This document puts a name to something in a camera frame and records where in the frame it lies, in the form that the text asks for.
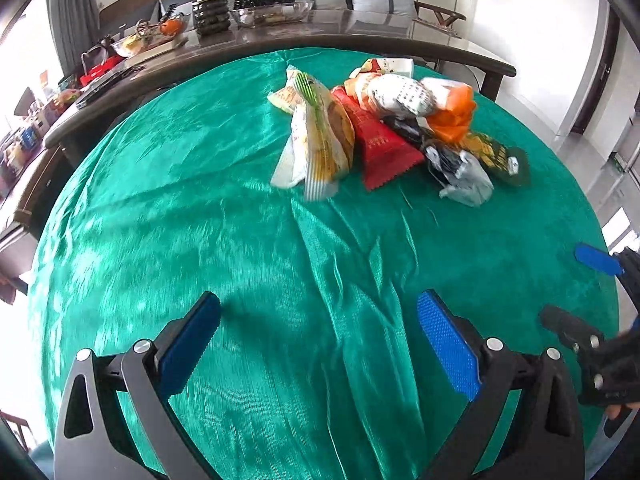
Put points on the white red carton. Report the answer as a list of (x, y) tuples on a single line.
[(398, 66)]

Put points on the long dark wooden table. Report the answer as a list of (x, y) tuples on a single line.
[(399, 36)]

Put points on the right hand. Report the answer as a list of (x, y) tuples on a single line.
[(613, 411)]

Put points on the green satin tablecloth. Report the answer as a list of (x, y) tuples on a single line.
[(319, 369)]

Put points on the orange plastic wrapper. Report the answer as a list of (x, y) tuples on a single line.
[(454, 108)]

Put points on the dark green yellow snack bag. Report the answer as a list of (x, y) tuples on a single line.
[(509, 165)]

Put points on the glass fruit tray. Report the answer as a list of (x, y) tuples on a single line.
[(258, 13)]

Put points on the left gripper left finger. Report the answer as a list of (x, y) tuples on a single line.
[(92, 438)]

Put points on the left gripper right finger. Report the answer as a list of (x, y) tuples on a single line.
[(544, 440)]

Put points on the white dotted wrapper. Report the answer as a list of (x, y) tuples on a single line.
[(397, 95)]

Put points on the black clear plastic wrapper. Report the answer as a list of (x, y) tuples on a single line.
[(457, 171)]

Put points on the red snack wrapper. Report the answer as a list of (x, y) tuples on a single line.
[(384, 155)]

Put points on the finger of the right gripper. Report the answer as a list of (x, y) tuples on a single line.
[(624, 265), (573, 332)]

